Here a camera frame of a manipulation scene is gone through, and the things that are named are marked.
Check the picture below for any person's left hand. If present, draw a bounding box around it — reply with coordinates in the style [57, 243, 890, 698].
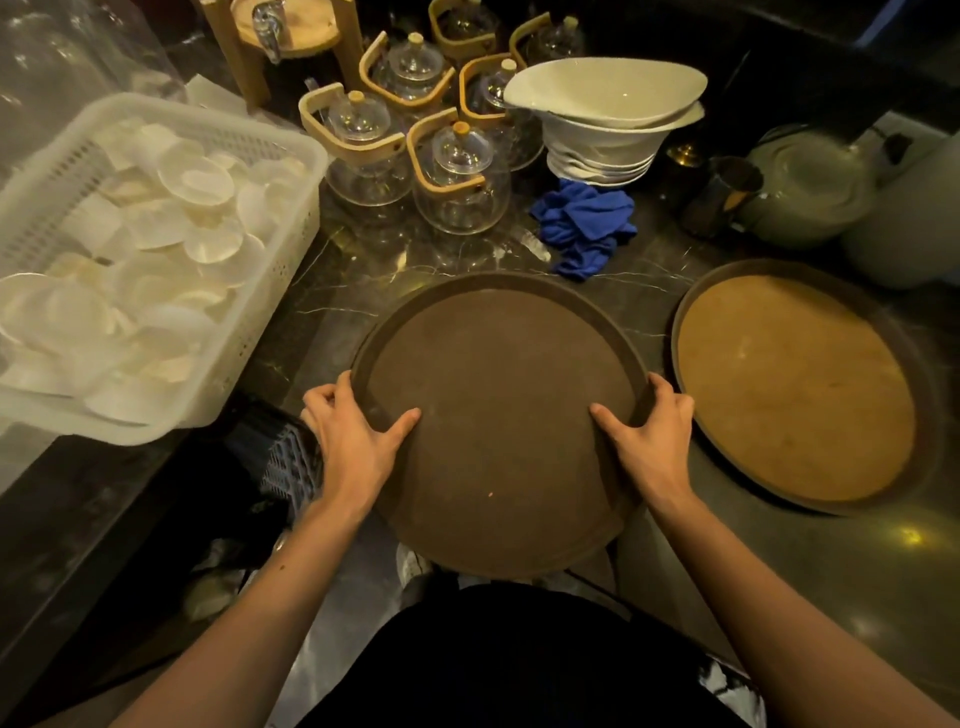
[300, 371, 423, 520]

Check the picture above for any person's right hand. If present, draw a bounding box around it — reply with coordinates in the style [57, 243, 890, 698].
[589, 372, 697, 520]

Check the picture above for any dark brown round tray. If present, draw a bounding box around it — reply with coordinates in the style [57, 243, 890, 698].
[349, 271, 654, 581]

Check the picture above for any person's left forearm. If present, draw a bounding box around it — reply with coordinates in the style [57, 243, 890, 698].
[111, 491, 373, 728]

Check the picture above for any person's right forearm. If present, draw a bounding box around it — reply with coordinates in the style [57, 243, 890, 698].
[648, 489, 960, 728]

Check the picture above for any blue plastic crate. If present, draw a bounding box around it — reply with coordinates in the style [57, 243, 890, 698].
[258, 422, 324, 520]

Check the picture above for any person's white shoe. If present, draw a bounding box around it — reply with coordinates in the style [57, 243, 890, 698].
[395, 543, 438, 595]

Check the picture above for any tan cork-lined round tray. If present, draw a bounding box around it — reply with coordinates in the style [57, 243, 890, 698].
[669, 258, 945, 518]

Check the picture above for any blue cloth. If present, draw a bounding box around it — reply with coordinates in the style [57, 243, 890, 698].
[529, 179, 639, 283]

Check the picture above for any white plastic basket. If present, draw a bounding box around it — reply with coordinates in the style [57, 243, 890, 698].
[0, 91, 332, 448]

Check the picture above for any dark metal cup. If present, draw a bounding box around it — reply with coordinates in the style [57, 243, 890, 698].
[680, 156, 765, 240]

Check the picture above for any person's black clothing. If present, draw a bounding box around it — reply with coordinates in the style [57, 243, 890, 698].
[298, 581, 753, 728]

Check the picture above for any group of glass teapots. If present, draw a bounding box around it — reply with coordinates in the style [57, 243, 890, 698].
[298, 0, 587, 238]

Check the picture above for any pile of white dishes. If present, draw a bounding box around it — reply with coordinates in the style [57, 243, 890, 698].
[0, 118, 310, 426]

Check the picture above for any white lidded pot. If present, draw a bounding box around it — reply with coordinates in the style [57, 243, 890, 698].
[738, 123, 913, 251]

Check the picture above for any stack of white bowls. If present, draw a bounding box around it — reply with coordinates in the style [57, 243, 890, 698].
[502, 57, 709, 188]

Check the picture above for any white cylindrical container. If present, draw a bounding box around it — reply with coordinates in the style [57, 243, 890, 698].
[840, 131, 960, 291]

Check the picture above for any wooden stand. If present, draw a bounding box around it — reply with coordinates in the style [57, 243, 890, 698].
[196, 0, 368, 111]

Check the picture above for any metal dispenser tap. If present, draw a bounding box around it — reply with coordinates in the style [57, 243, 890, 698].
[251, 0, 291, 66]

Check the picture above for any clear plastic sheet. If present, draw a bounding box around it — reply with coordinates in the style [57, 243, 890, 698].
[0, 0, 188, 183]

